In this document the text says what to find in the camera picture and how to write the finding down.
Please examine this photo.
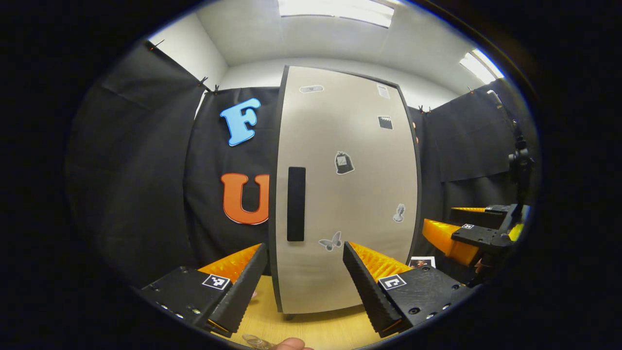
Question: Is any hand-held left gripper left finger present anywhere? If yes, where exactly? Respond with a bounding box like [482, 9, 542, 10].
[140, 243, 269, 337]

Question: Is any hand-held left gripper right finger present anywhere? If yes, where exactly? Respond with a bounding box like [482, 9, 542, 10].
[343, 242, 475, 339]

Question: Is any beige cabinet door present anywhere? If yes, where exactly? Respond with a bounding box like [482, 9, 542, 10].
[275, 66, 418, 314]

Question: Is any dark grey cabinet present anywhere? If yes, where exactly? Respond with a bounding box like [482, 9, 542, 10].
[268, 64, 423, 321]

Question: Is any black cabinet door handle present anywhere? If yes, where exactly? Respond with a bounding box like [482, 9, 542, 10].
[286, 166, 307, 243]

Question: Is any black backdrop cloth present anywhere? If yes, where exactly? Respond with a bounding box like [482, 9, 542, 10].
[66, 41, 540, 287]

